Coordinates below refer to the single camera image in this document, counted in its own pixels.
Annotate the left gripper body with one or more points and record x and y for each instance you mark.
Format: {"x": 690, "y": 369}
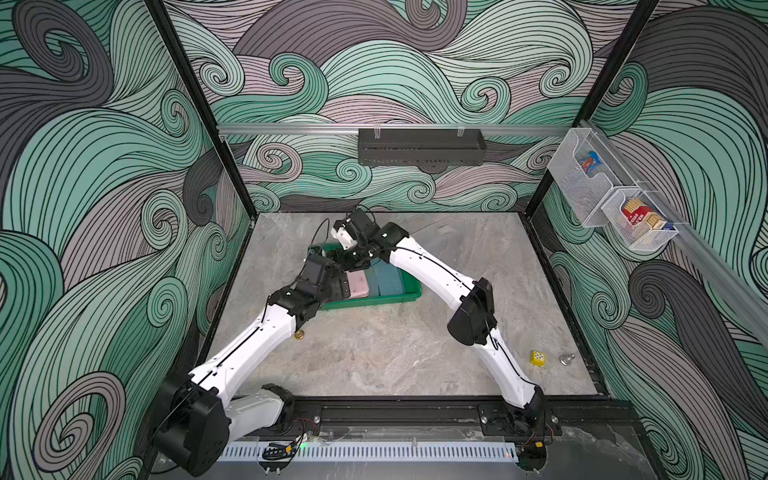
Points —
{"x": 334, "y": 289}

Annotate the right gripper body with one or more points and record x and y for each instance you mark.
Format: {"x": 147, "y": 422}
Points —
{"x": 359, "y": 256}

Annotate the opaque pink pencil case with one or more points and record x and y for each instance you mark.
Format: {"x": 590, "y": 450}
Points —
{"x": 358, "y": 284}

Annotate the teal ribbed pencil case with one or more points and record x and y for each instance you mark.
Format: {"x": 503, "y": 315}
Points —
{"x": 384, "y": 280}

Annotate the green storage tray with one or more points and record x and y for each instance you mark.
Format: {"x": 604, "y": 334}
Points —
{"x": 412, "y": 292}

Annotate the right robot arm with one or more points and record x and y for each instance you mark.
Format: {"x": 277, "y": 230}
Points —
{"x": 471, "y": 301}

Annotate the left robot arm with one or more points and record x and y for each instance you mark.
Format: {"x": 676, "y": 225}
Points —
{"x": 195, "y": 416}

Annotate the yellow die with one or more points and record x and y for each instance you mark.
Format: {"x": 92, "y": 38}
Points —
{"x": 538, "y": 358}

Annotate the small silver weight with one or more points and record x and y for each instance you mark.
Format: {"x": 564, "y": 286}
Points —
{"x": 567, "y": 359}

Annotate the blue red item in bin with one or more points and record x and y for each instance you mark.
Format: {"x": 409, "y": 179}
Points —
{"x": 590, "y": 163}

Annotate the red yellow boxes in bin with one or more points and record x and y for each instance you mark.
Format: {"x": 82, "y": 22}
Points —
{"x": 638, "y": 213}

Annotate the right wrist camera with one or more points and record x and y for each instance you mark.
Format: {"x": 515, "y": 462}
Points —
{"x": 342, "y": 235}

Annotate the black wall shelf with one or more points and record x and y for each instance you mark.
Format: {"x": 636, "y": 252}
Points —
{"x": 428, "y": 148}

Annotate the white slotted cable duct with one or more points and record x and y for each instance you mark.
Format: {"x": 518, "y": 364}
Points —
{"x": 407, "y": 451}

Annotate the aluminium rail back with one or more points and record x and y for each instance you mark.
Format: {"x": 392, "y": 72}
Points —
{"x": 304, "y": 128}

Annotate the aluminium rail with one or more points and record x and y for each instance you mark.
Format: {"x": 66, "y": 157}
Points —
{"x": 746, "y": 304}
{"x": 304, "y": 128}

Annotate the clear wall bin upper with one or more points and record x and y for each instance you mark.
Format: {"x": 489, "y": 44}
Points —
{"x": 584, "y": 195}

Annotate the clear wall bin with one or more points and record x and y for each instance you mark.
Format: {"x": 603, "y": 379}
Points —
{"x": 638, "y": 239}
{"x": 584, "y": 195}

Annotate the clear wall bin lower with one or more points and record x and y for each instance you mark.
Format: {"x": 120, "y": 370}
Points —
{"x": 638, "y": 239}

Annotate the aluminium rail right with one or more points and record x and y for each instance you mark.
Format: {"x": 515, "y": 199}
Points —
{"x": 746, "y": 304}

